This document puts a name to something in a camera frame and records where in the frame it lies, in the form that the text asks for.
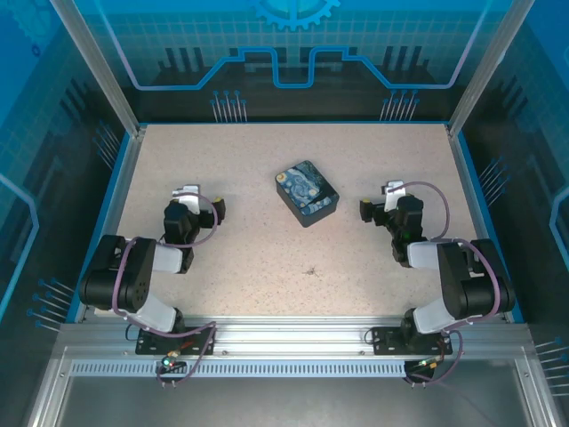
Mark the starry night printed tin box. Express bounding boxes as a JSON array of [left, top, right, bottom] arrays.
[[275, 160, 341, 229]]

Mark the black base plate right arm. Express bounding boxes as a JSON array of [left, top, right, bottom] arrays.
[[371, 326, 453, 357]]

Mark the black base plate left arm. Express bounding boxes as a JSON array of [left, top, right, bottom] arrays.
[[135, 326, 218, 357]]

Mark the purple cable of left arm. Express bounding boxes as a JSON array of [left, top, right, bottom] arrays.
[[110, 191, 219, 389]]

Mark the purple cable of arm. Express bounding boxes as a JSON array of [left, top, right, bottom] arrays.
[[386, 181, 501, 388], [110, 191, 219, 389]]

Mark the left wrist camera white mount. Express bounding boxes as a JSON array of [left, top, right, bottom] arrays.
[[172, 184, 202, 214]]

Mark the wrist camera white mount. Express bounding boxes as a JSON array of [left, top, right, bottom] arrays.
[[381, 180, 408, 213], [172, 184, 202, 214]]

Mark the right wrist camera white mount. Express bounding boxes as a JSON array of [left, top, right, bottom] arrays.
[[381, 180, 408, 213]]

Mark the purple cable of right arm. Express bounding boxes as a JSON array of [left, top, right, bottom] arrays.
[[386, 181, 501, 388]]

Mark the aluminium side rail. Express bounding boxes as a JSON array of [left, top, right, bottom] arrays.
[[74, 125, 147, 324], [445, 124, 528, 324]]

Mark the aluminium extrusion rail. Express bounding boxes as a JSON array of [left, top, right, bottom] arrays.
[[57, 316, 533, 357]]

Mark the aluminium frame post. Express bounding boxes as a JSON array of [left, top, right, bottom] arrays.
[[48, 0, 148, 138], [445, 0, 525, 139]]

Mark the slotted grey cable duct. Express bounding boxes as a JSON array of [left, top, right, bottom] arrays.
[[69, 359, 450, 380]]

